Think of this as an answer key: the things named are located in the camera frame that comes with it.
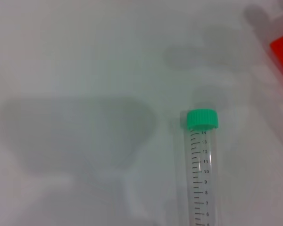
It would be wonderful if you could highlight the green capped clear test tube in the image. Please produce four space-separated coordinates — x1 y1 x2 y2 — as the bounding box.
183 108 220 226

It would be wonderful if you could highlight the orange test tube rack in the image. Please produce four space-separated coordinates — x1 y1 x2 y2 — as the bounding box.
269 31 283 81

